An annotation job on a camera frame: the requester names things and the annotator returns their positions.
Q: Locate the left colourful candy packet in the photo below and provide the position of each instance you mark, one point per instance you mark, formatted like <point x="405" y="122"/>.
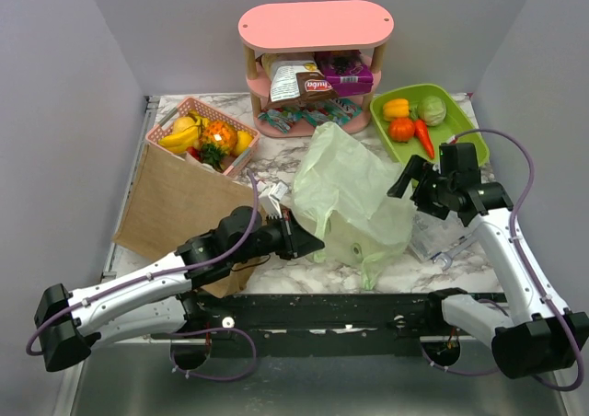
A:
<point x="282" y="119"/>

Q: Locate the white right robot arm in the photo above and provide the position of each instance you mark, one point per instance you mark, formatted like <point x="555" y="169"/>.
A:
<point x="541" y="333"/>

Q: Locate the green cabbage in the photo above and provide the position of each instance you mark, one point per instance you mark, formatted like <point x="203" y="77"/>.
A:
<point x="432" y="110"/>

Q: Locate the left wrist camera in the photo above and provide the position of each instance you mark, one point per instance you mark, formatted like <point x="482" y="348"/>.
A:
<point x="270" y="197"/>

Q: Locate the pink three-tier shelf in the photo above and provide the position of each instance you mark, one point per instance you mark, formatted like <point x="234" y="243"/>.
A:
<point x="321" y="26"/>

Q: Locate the orange pineapple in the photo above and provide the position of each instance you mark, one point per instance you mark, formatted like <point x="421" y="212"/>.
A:
<point x="216" y="142"/>

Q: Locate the yellow bell pepper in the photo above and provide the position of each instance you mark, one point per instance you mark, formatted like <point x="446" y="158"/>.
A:
<point x="396" y="108"/>

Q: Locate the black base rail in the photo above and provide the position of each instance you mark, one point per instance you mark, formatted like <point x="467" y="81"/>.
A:
<point x="313" y="325"/>

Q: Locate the brown Tuba snack bag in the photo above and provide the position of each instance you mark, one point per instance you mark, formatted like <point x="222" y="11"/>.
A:
<point x="313" y="87"/>

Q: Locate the light green plastic grocery bag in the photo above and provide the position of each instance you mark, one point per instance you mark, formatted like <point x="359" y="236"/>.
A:
<point x="339" y="195"/>

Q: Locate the red cherry bunch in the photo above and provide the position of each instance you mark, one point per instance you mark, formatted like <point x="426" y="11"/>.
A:
<point x="194" y="153"/>

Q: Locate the purple snack box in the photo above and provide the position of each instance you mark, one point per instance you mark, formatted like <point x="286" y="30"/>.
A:
<point x="346" y="72"/>

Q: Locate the colourful candy packet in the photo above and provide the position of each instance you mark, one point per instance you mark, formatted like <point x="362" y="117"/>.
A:
<point x="337" y="110"/>
<point x="282" y="119"/>

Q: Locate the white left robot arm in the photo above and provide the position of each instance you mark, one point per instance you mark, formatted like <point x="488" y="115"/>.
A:
<point x="70" y="324"/>

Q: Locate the clear plastic screw box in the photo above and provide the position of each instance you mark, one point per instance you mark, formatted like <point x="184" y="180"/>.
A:
<point x="431" y="235"/>

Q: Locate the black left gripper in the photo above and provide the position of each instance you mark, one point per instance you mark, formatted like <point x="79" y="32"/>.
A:
<point x="297" y="242"/>

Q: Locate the pink plastic fruit basket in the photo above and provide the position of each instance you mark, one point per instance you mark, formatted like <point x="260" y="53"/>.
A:
<point x="203" y="114"/>

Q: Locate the orange carrot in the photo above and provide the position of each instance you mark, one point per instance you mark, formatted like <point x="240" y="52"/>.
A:
<point x="421" y="133"/>

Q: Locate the yellow banana bunch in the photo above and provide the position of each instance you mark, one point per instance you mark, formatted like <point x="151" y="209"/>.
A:
<point x="178" y="143"/>

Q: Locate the right colourful candy packet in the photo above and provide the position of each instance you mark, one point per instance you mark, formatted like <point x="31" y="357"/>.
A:
<point x="337" y="110"/>

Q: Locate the green plastic tray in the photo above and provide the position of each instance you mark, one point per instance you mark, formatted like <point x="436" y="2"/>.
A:
<point x="455" y="121"/>

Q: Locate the silver wrench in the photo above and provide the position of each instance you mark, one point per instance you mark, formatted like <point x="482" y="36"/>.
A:
<point x="445" y="259"/>

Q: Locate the white snack bag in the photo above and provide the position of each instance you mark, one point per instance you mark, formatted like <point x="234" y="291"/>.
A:
<point x="281" y="69"/>

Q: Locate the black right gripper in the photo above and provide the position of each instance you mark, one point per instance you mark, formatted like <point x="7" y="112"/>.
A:
<point x="414" y="169"/>

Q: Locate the yellow peach fruit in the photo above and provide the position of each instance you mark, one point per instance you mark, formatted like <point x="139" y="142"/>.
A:
<point x="181" y="124"/>

